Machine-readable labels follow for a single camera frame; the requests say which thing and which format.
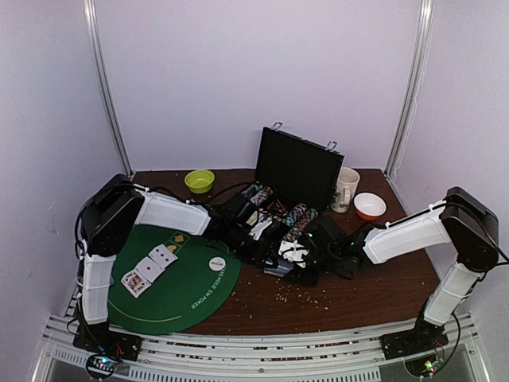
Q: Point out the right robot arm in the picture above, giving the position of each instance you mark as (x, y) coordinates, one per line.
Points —
(458, 219)

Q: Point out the beige cup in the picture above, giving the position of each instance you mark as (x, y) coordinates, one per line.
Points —
(346, 185)

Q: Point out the face-up ace diamond card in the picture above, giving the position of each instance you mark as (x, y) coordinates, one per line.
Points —
(148, 269)

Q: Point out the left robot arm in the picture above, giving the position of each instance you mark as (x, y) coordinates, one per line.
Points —
(104, 224)

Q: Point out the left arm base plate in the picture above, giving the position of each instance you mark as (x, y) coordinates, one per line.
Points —
(124, 347)

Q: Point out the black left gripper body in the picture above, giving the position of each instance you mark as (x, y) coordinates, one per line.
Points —
(244, 250)

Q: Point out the grey playing card deck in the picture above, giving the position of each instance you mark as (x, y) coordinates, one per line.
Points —
(280, 270)

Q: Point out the poker chip row right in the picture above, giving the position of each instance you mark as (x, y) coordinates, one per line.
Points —
(296, 220)

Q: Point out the aluminium post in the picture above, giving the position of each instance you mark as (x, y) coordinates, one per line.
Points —
(409, 104)
(92, 24)

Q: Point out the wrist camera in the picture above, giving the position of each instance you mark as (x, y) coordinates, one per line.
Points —
(239, 209)
(323, 234)

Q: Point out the orange white bowl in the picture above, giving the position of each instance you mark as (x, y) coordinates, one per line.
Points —
(369, 206)

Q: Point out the black red triangle token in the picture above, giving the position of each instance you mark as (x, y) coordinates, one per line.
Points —
(277, 207)

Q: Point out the poker chip row far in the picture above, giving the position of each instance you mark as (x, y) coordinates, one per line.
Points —
(252, 191)

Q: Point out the lime green bowl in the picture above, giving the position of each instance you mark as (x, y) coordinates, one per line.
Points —
(200, 181)

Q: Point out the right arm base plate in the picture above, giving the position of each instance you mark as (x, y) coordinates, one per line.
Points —
(409, 342)

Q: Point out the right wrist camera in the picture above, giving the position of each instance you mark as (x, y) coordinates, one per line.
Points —
(323, 234)

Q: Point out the green round poker mat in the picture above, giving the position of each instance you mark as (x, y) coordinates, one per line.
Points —
(185, 294)

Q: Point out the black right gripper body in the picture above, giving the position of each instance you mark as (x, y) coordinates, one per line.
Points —
(292, 268)

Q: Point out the white dealer button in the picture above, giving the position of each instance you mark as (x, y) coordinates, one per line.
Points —
(217, 263)

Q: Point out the right aluminium post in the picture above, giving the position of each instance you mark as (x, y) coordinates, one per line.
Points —
(409, 104)

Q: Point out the face-up three diamonds card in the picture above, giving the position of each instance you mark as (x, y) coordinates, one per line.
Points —
(162, 256)

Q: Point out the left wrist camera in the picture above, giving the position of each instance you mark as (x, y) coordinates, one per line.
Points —
(239, 209)

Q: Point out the left aluminium post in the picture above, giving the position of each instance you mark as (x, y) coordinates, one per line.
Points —
(92, 24)

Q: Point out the poker chip row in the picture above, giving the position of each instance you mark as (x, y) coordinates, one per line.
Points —
(261, 196)
(296, 220)
(252, 191)

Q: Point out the face-up king card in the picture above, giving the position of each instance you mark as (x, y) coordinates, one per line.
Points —
(135, 283)

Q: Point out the black poker chip case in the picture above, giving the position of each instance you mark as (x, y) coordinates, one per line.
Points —
(298, 171)

